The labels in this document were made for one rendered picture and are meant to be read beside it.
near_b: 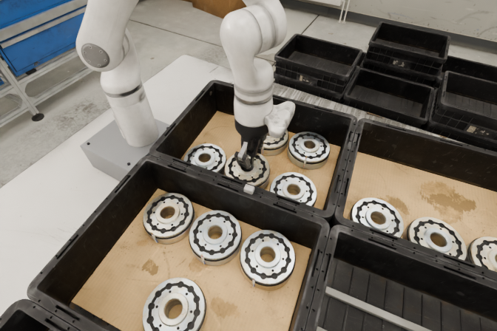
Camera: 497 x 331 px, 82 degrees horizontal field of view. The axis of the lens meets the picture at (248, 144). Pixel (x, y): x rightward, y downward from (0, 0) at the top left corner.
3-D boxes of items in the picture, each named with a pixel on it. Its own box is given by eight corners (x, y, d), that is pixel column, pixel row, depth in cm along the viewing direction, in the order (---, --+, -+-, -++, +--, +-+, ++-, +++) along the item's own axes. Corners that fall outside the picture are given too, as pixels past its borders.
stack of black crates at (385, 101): (329, 141, 172) (343, 95, 147) (344, 112, 189) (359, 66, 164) (399, 167, 158) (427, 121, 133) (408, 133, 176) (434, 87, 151)
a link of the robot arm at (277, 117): (281, 140, 52) (284, 114, 47) (225, 123, 55) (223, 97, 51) (296, 110, 58) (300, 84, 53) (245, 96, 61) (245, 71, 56)
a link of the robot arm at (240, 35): (242, 114, 49) (280, 94, 53) (239, 26, 38) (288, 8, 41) (218, 94, 53) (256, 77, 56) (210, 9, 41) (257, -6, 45)
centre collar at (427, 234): (423, 247, 54) (424, 246, 54) (422, 225, 57) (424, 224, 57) (452, 257, 53) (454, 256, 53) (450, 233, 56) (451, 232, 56)
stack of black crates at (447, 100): (399, 167, 158) (439, 103, 125) (408, 134, 176) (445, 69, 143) (483, 198, 145) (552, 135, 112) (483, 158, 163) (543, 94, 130)
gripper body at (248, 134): (245, 94, 60) (245, 127, 67) (225, 120, 55) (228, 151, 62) (279, 103, 58) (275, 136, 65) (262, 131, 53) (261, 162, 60)
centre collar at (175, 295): (152, 318, 46) (151, 318, 46) (169, 288, 50) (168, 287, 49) (179, 332, 45) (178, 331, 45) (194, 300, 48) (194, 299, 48)
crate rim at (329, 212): (148, 159, 63) (145, 153, 61) (212, 85, 82) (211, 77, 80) (329, 227, 52) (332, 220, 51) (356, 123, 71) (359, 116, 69)
